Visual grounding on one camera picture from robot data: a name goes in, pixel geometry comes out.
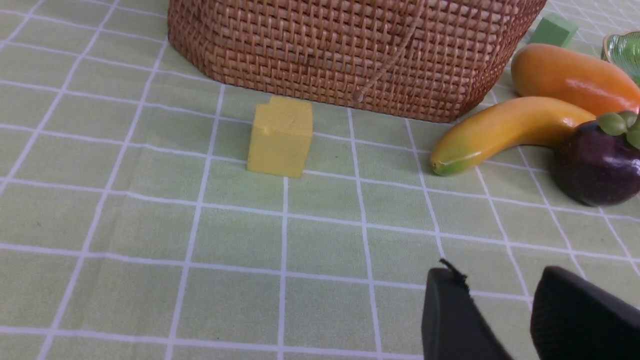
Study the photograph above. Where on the woven rattan basket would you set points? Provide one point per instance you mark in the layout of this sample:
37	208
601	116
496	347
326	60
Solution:
430	60

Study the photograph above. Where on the orange toy mango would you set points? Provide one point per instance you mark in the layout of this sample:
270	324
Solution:
588	82

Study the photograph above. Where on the yellow toy banana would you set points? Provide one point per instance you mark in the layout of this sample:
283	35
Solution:
525	121

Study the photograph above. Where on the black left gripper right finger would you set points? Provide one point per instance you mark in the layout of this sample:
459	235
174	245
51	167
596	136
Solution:
573	319

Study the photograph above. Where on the purple toy mangosteen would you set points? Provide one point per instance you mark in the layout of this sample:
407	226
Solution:
598	165

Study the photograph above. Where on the green leaf glass plate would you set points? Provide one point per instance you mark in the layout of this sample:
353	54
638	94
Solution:
623	51

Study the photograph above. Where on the green foam cube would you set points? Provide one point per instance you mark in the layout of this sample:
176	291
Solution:
554	29

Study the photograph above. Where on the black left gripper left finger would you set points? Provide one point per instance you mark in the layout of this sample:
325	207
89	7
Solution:
453	328

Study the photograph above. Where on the yellow foam block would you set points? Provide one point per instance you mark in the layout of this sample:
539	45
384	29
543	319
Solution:
281	136

